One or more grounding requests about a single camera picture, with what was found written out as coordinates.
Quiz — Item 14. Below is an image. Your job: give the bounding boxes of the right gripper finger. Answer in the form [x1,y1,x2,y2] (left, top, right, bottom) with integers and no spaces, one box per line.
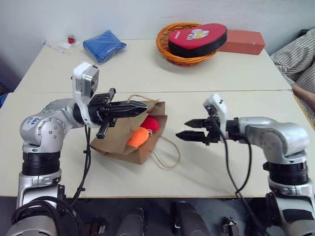
[175,131,208,144]
[184,118,206,129]

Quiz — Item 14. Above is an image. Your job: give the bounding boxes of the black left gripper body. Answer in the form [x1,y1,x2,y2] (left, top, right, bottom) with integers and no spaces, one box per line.
[87,87,118,139]

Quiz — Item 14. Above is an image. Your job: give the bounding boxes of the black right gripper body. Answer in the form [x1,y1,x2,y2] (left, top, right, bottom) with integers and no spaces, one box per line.
[203,114,222,147]

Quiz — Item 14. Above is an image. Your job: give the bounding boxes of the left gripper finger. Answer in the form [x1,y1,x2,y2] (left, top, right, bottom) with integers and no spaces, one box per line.
[110,99,149,111]
[109,109,146,118]

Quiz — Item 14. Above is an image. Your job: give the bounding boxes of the red plush toy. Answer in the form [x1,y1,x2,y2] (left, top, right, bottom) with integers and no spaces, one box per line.
[140,117,160,132]

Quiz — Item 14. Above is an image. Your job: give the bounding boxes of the orange plush toy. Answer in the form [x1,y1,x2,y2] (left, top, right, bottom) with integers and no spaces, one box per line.
[126,127,150,148]

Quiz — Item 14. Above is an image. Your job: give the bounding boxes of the brown paper bag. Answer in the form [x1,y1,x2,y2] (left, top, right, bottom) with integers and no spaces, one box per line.
[90,94,181,169]

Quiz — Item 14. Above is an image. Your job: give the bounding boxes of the small clear plastic bag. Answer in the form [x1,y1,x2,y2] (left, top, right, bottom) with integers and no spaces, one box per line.
[58,40,81,49]

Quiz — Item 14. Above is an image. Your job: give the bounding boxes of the orange wicker basket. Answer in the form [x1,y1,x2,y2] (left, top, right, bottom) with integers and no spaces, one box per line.
[156,22,220,66]

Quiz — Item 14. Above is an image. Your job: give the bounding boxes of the blue folded cloth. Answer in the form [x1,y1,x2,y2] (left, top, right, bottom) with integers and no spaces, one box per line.
[83,29,127,64]

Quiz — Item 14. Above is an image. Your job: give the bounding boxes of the small plastic packet red item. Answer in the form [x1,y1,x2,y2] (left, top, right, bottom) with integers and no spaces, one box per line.
[42,40,69,54]

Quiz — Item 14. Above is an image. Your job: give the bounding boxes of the red heart-shaped box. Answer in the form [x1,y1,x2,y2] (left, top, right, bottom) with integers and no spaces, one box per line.
[168,23,227,59]

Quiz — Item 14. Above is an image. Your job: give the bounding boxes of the dark rounded shape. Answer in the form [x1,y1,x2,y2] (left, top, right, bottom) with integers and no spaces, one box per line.
[115,207,146,236]
[171,201,210,236]

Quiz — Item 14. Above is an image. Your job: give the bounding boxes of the blue round object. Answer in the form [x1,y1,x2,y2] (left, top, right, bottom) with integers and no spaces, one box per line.
[0,92,12,110]

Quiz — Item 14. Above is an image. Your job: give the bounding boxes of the red rectangular box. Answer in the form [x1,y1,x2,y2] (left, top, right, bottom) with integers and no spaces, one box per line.
[218,29,266,56]

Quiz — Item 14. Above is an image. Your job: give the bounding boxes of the person in striped shirt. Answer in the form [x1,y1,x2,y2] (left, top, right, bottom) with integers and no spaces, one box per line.
[270,29,315,128]

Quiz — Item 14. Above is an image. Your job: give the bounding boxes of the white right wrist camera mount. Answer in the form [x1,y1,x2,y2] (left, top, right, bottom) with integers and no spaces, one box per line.
[203,92,230,140]

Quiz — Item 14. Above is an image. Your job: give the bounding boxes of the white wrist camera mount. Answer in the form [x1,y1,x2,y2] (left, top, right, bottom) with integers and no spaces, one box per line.
[203,92,230,140]
[70,62,100,128]

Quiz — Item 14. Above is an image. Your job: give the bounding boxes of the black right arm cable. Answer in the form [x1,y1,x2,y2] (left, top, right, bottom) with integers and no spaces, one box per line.
[209,115,271,236]

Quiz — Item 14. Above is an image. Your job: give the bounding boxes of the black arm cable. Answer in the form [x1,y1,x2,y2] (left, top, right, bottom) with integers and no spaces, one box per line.
[11,124,93,236]
[209,115,271,236]

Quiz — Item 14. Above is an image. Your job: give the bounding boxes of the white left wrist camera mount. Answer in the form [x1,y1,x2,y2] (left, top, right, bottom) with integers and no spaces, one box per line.
[70,62,100,128]

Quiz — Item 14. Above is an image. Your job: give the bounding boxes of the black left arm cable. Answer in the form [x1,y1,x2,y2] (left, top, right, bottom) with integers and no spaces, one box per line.
[11,124,93,236]

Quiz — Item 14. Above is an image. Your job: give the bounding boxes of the small black metal bracket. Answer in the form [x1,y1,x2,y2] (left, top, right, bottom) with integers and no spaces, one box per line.
[222,217,239,236]

